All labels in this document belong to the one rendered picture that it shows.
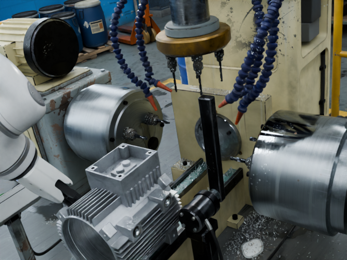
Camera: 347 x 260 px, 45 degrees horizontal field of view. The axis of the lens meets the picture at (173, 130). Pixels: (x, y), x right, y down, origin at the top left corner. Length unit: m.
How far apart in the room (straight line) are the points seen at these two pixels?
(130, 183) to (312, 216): 0.36
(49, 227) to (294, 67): 0.85
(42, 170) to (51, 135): 0.56
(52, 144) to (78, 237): 0.45
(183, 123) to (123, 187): 0.46
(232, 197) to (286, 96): 0.31
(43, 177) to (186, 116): 0.57
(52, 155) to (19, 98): 0.70
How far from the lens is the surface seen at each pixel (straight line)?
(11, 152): 0.73
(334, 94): 3.38
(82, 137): 1.22
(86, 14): 6.04
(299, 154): 0.86
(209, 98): 0.83
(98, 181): 0.87
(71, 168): 1.38
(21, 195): 1.02
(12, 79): 0.68
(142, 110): 1.22
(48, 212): 1.42
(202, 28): 0.96
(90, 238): 0.97
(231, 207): 1.19
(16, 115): 0.68
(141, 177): 0.86
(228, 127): 1.14
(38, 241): 1.32
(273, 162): 0.87
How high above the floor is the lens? 1.57
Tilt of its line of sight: 26 degrees down
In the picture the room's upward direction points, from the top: 9 degrees counter-clockwise
